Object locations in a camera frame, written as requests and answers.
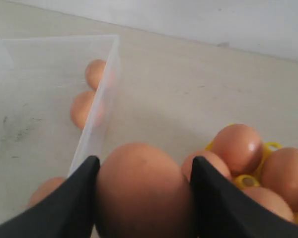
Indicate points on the yellow plastic egg tray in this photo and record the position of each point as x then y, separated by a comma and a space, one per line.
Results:
249, 180

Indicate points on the clear plastic tray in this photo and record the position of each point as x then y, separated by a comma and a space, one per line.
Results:
39, 77

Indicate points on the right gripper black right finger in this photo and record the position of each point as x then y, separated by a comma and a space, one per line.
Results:
224, 211

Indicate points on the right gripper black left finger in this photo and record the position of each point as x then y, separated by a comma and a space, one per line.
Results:
68, 212

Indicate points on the brown egg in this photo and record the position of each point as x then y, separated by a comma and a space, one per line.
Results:
80, 107
241, 148
141, 192
271, 201
280, 174
94, 72
44, 190
212, 158

